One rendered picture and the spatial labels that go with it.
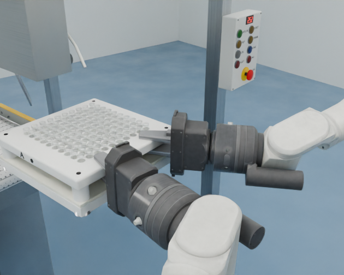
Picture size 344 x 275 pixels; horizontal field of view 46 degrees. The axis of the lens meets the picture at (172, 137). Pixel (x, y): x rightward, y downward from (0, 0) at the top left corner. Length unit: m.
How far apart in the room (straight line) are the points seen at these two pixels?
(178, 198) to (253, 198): 1.93
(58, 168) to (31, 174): 0.10
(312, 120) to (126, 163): 0.33
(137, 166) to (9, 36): 0.58
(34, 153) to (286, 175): 0.43
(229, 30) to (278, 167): 0.79
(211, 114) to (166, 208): 1.07
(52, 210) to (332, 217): 1.56
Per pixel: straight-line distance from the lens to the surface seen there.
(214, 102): 1.55
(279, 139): 0.70
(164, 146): 0.76
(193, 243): 0.45
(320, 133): 0.72
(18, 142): 0.78
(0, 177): 1.08
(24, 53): 1.04
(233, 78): 1.48
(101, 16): 5.06
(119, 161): 0.60
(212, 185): 1.72
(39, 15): 1.00
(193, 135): 0.70
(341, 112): 0.79
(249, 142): 0.70
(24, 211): 1.33
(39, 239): 1.41
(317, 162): 2.93
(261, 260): 2.08
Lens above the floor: 1.43
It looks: 28 degrees down
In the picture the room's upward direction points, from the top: straight up
